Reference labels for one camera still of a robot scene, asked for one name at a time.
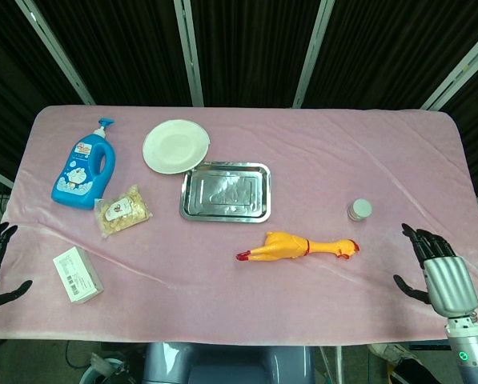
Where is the blue pump detergent bottle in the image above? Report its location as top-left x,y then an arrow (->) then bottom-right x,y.
50,117 -> 117,211

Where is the black pleated curtain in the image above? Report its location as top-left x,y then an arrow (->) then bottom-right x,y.
0,0 -> 478,201

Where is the round white plate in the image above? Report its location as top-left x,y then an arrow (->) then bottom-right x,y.
142,118 -> 211,176

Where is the blue-grey robot torso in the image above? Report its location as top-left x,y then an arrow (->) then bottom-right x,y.
142,342 -> 315,384

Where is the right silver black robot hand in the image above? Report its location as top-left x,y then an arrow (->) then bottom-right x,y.
393,222 -> 478,319

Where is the pink velvet tablecloth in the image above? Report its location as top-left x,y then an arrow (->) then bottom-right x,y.
0,104 -> 478,347

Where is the small white-lidded jar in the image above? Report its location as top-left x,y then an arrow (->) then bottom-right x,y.
346,198 -> 374,222

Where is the rectangular metal tray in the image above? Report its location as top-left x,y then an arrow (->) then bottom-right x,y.
179,161 -> 272,223

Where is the small white cardboard box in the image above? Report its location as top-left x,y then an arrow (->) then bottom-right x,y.
52,246 -> 104,305

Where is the clear bag of snacks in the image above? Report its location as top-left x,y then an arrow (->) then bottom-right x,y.
93,183 -> 153,240

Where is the yellow rubber chicken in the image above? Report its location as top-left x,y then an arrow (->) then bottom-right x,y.
235,230 -> 361,263

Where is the white sneaker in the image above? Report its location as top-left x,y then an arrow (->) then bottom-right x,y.
368,342 -> 416,367

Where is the white metal frame post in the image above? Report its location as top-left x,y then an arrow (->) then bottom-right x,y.
292,0 -> 336,108
173,0 -> 205,107
420,32 -> 478,110
16,0 -> 95,106

